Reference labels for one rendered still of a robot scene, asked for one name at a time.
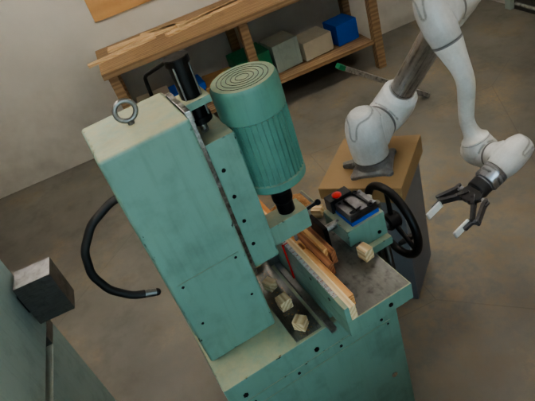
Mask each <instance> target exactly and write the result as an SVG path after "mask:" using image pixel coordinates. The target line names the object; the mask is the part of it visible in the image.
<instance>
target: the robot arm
mask: <svg viewBox="0 0 535 401"><path fill-rule="evenodd" d="M480 1H481V0H412V8H413V13H414V16H415V19H416V23H417V25H418V26H419V28H420V33H419V35H418V37H417V38H416V40H415V42H414V44H413V45H412V47H411V49H410V51H409V52H408V55H407V56H406V58H405V60H404V62H403V64H402V65H401V67H400V69H399V71H398V73H397V74H396V76H395V78H394V79H393V80H389V81H387V82H386V83H385V84H384V86H383V87H382V89H381V90H380V91H379V93H378V94H377V96H376V97H375V98H374V100H373V102H372V103H371V104H370V105H362V106H359V107H355V108H354V109H353V110H352V111H351V112H350V113H349V114H348V115H347V116H346V122H345V134H346V141H347V144H348V147H349V150H350V153H351V155H352V157H353V159H352V160H349V161H347V162H343V168H344V169H353V172H352V174H351V176H350V178H351V180H352V181H356V180H358V179H363V178H370V177H383V176H385V177H391V176H392V175H393V174H394V172H393V163H394V156H395V154H396V149H395V148H390V149H389V147H388V144H389V143H390V140H391V137H392V135H393V133H394V132H395V131H397V130H398V129H399V128H400V127H401V126H402V125H403V124H404V122H405V121H406V120H407V119H408V117H409V116H410V115H411V113H412V112H413V110H414V108H415V106H416V101H417V99H418V95H417V92H416V89H417V88H418V87H419V86H420V83H421V82H422V80H423V79H424V77H425V76H426V74H427V73H428V70H429V69H430V67H431V66H432V64H433V63H434V61H435V59H436V57H438V58H439V59H441V61H442V62H443V63H444V64H445V66H446V67H447V69H448V70H449V71H450V73H451V74H452V76H453V78H454V80H455V84H456V88H457V100H458V115H459V125H460V128H461V131H462V132H463V140H462V143H461V144H462V145H461V147H460V153H461V156H462V157H463V159H464V160H465V161H466V162H468V163H469V164H471V165H474V166H477V167H480V169H479V170H478V171H477V172H476V173H475V177H474V178H473V179H472V180H471V181H470V182H469V183H468V185H467V186H466V187H463V186H462V185H461V183H458V184H457V185H456V186H455V187H453V188H450V189H448V190H446V191H444V192H442V193H440V194H437V195H436V196H435V197H436V199H437V201H436V202H435V203H434V204H433V205H432V209H431V210H430V211H429V212H428V213H427V214H426V216H427V218H428V219H429V220H430V219H431V218H432V217H433V216H434V215H435V214H436V213H437V212H438V211H439V210H440V209H441V208H442V207H443V204H446V203H450V202H453V201H464V202H467V203H468V204H470V205H471V209H470V219H469V220H468V219H466V220H465V221H464V222H463V223H462V224H461V225H460V226H459V227H458V228H457V229H456V230H455V231H454V232H453V235H454V236H455V238H456V239H457V238H458V237H459V236H460V235H461V234H462V233H463V232H464V231H467V230H468V229H469V228H470V227H471V226H472V225H477V226H480V225H481V223H482V218H483V216H484V214H485V211H486V208H487V206H488V205H489V204H490V202H489V201H488V199H487V198H485V199H484V197H486V196H487V195H488V194H489V193H490V192H491V191H492V190H496V189H497V188H498V187H499V186H500V185H501V184H502V183H503V182H505V181H506V179H507V178H508V177H511V176H513V175H514V174H515V173H516V172H517V171H518V170H519V169H520V168H521V167H522V166H523V165H524V164H525V163H526V162H527V161H528V160H529V158H530V157H531V155H532V153H533V151H534V144H533V142H532V141H531V140H530V139H529V138H528V137H526V136H525V135H523V134H515V135H513V136H511V137H508V138H507V139H506V140H502V141H500V142H498V140H497V139H496V138H494V137H493V136H492V135H491V134H490V133H489V132H488V130H483V129H481V128H480V127H479V126H478V125H477V123H476V122H475V119H474V106H475V92H476V83H475V77H474V70H473V68H472V65H471V60H470V57H469V55H468V52H467V47H466V44H465V41H464V38H463V33H462V31H461V29H460V27H461V26H462V25H463V23H464V22H465V21H466V20H467V19H468V18H469V17H470V15H471V14H472V13H473V11H474V10H475V9H476V7H477V5H478V4H479V3H480ZM461 191H462V192H461ZM478 202H481V204H480V207H479V210H478V213H477V215H476V208H477V203H478ZM475 217H476V218H475Z"/></svg>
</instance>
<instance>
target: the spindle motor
mask: <svg viewBox="0 0 535 401"><path fill-rule="evenodd" d="M209 93H210V95H211V98H212V100H213V103H214V106H215V108H216V110H217V114H218V116H219V119H220V121H222V123H223V124H225V125H226V126H227V127H229V128H230V129H231V130H232V131H234V134H235V136H236V140H237V142H238V144H239V147H240V150H241V153H242V155H243V157H244V161H245V163H246V166H247V168H248V172H249V174H250V177H251V179H252V183H253V185H254V187H255V190H256V193H257V195H272V194H277V193H281V192H283V191H286V190H288V189H290V188H291V187H293V186H294V185H296V184H297V183H299V182H300V181H301V179H302V178H303V176H304V174H305V172H306V166H305V163H304V160H303V156H302V153H301V150H300V147H299V142H298V139H297V136H296V133H295V128H294V126H293V122H292V120H291V115H290V112H289V109H288V106H287V101H286V97H285V95H284V92H283V87H282V84H281V81H280V78H279V73H278V70H277V68H276V67H275V66H274V65H273V64H271V63H269V62H267V61H253V62H248V63H244V64H239V65H237V66H235V67H232V68H230V69H228V70H226V71H224V72H222V73H221V74H220V75H219V76H217V77H216V78H215V79H214V80H213V82H212V83H211V85H210V90H209Z"/></svg>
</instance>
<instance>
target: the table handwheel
mask: <svg viewBox="0 0 535 401"><path fill-rule="evenodd" d="M374 190H378V191H380V192H382V193H383V194H384V196H385V202H386V206H387V211H388V212H387V213H385V223H386V227H387V229H388V230H389V231H393V230H394V229H396V230H397V231H398V232H399V233H400V235H401V236H402V237H403V238H404V240H405V241H406V242H407V243H408V245H409V246H410V248H411V249H412V250H407V249H405V248H403V247H402V246H401V245H399V244H398V243H397V242H396V241H395V240H394V239H392V241H393V243H391V244H390V246H391V248H392V249H393V250H394V251H395V252H396V253H398V254H399V255H401V256H404V257H405V258H409V259H414V258H416V257H417V256H419V255H420V253H421V251H422V249H423V238H422V235H421V231H420V227H419V225H418V223H417V221H416V218H415V217H414V215H413V213H412V211H411V210H410V208H409V207H408V206H407V204H406V203H405V202H404V200H403V199H402V198H401V197H400V196H399V195H398V194H397V193H396V192H395V191H394V190H393V189H391V188H390V187H389V186H387V185H385V184H383V183H381V182H377V181H375V182H371V183H369V184H368V185H367V186H366V188H365V194H371V195H372V194H373V191H374ZM390 199H391V200H392V202H393V203H394V204H395V205H396V206H397V207H398V209H399V210H400V211H401V213H402V214H403V216H404V218H405V219H406V221H407V223H408V226H409V227H410V229H411V232H412V237H413V241H414V243H413V242H412V241H411V240H410V238H409V237H408V236H407V234H406V233H405V232H404V230H403V229H402V228H401V225H402V223H403V220H402V217H401V215H400V213H399V212H397V211H395V210H392V205H391V201H390Z"/></svg>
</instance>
